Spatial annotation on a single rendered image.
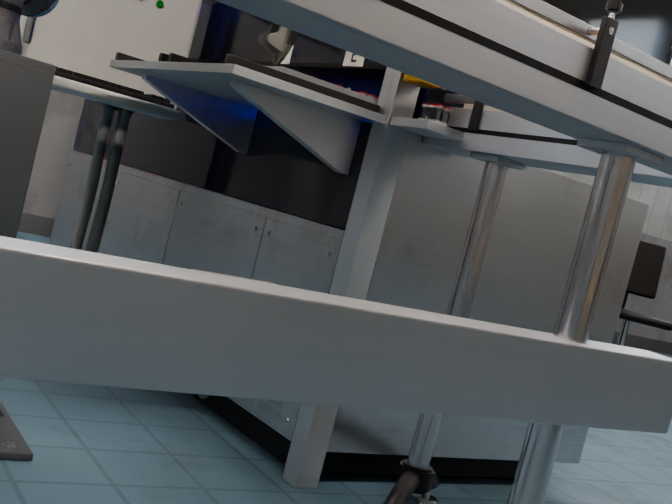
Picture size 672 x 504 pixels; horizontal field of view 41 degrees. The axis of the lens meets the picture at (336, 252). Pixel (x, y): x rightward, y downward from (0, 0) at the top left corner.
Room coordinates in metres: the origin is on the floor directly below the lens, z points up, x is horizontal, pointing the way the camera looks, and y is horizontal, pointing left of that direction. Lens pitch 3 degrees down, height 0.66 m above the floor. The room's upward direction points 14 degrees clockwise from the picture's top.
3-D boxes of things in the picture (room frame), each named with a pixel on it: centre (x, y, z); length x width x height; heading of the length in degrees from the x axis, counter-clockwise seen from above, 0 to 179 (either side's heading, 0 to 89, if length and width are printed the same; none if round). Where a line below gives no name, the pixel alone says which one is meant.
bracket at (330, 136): (2.01, 0.16, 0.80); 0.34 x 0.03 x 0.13; 126
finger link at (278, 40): (1.95, 0.23, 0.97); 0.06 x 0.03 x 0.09; 126
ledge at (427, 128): (2.00, -0.14, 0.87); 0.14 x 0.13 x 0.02; 126
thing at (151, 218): (3.14, 0.16, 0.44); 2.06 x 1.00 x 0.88; 36
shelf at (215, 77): (2.22, 0.30, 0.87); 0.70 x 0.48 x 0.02; 36
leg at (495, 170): (1.96, -0.29, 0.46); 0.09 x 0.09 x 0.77; 36
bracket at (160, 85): (2.41, 0.46, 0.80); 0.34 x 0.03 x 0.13; 126
